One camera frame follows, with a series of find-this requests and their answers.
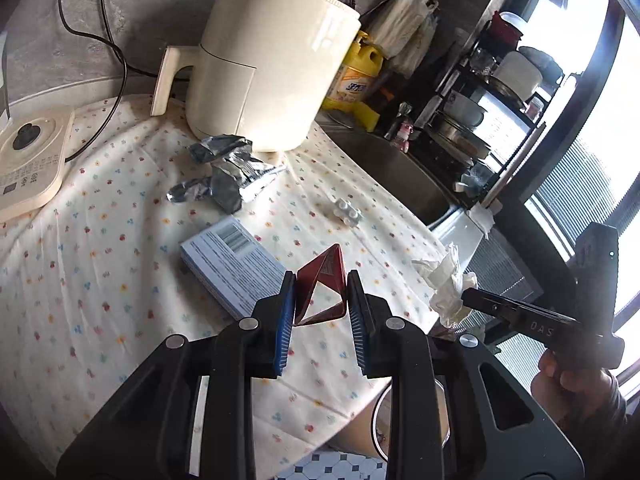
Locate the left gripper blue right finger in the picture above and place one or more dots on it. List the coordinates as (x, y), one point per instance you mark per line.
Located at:
(361, 321)

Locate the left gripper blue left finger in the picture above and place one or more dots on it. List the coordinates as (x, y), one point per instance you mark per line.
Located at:
(284, 326)

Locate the red triangular wrapper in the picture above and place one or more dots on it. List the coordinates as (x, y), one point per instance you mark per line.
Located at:
(327, 272)

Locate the white tissue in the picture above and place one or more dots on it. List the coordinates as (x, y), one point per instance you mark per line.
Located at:
(447, 280)

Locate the person's right hand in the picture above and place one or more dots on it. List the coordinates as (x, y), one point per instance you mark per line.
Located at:
(571, 397)

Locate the blue-grey printed box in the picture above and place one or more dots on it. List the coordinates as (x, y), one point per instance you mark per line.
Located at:
(234, 268)

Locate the crumpled aluminium foil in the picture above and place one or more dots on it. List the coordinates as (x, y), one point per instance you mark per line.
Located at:
(236, 176)

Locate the stainless steel sink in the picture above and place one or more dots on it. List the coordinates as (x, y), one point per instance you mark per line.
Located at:
(397, 172)

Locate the wooden cutting board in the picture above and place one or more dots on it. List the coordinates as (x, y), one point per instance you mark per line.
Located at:
(512, 167)

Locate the floral white tablecloth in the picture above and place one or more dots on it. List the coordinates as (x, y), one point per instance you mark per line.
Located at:
(93, 282)

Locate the yellow detergent bottle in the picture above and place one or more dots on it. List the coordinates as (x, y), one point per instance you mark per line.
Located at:
(355, 77)

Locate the black dish rack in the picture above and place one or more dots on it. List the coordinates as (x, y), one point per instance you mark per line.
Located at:
(512, 76)

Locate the cream air fryer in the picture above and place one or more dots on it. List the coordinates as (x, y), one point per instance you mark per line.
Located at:
(261, 69)

